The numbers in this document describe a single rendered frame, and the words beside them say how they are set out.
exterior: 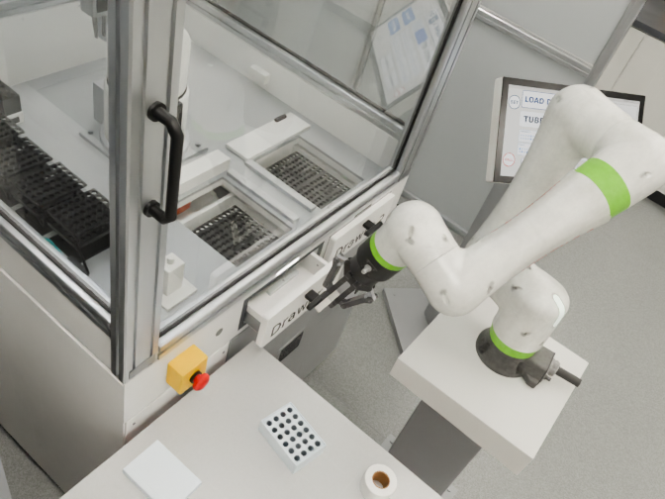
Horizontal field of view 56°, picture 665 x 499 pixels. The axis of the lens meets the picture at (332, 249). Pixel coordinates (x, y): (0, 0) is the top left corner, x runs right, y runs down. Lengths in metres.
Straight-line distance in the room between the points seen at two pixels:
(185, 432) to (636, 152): 1.04
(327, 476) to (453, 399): 0.34
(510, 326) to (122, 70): 1.05
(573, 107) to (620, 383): 1.93
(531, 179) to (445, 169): 1.76
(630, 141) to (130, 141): 0.89
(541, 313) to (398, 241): 0.44
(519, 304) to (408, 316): 1.29
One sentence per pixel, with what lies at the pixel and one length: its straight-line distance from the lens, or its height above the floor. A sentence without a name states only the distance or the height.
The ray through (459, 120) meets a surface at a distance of 3.04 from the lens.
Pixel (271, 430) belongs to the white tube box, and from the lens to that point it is 1.39.
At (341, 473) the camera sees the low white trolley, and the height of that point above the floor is 0.76.
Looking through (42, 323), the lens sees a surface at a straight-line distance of 1.41.
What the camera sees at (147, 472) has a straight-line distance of 1.35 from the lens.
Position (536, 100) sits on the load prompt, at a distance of 2.03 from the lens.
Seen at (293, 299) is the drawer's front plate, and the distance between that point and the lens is 1.42.
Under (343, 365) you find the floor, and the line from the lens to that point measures 2.51.
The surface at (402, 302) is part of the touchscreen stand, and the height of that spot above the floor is 0.04.
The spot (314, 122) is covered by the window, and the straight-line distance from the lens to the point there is 1.20.
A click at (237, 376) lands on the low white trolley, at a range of 1.48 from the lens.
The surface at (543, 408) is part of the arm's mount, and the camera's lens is 1.61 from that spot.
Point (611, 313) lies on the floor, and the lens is 3.37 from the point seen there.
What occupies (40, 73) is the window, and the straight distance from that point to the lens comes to 0.97.
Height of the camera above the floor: 2.00
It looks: 43 degrees down
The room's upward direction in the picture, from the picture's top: 19 degrees clockwise
